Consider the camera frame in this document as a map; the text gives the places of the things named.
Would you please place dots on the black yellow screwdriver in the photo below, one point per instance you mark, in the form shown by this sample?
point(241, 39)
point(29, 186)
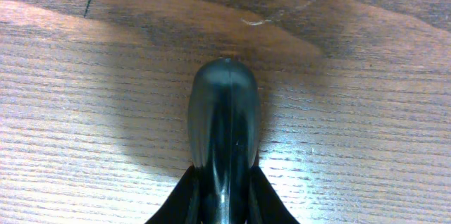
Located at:
point(223, 127)

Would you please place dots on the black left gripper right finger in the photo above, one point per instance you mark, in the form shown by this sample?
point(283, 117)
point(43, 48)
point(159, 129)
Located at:
point(265, 206)

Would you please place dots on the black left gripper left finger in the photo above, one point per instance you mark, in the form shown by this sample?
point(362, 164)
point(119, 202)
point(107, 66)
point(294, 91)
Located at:
point(182, 205)

